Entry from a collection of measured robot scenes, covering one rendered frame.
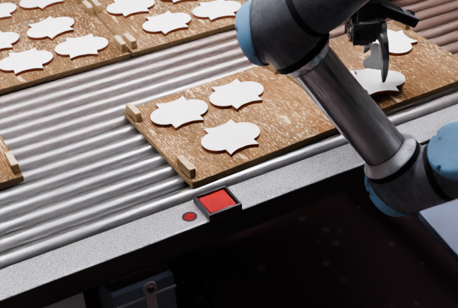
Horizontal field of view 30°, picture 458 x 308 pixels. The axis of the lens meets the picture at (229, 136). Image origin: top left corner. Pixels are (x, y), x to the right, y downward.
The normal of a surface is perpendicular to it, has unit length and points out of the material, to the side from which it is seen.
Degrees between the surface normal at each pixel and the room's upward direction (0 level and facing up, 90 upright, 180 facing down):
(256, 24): 69
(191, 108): 0
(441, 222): 0
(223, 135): 0
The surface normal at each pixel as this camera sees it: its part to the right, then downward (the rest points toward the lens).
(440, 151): -0.61, -0.46
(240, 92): -0.05, -0.83
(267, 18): -0.61, 0.13
